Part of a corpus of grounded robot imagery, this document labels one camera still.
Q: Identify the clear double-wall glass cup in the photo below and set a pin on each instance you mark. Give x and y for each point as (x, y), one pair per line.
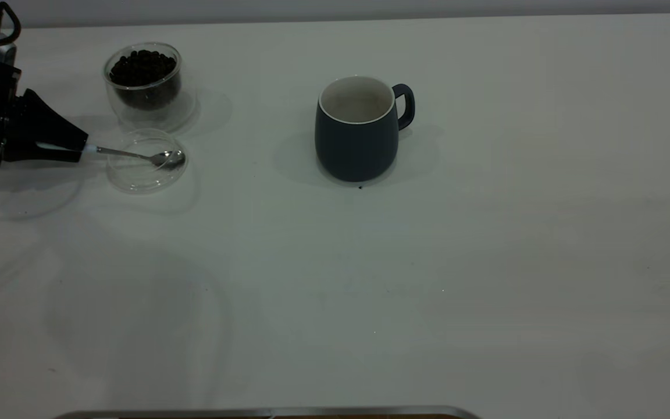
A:
(154, 116)

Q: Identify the small clear glass dish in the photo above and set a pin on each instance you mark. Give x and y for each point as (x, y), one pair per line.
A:
(143, 179)

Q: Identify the dark blue ceramic mug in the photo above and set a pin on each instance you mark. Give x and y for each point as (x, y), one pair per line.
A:
(355, 148)

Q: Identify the grey metal bar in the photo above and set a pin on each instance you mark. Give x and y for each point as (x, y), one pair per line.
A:
(253, 413)

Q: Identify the dark coffee beans pile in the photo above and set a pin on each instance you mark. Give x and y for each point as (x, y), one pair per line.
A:
(143, 67)

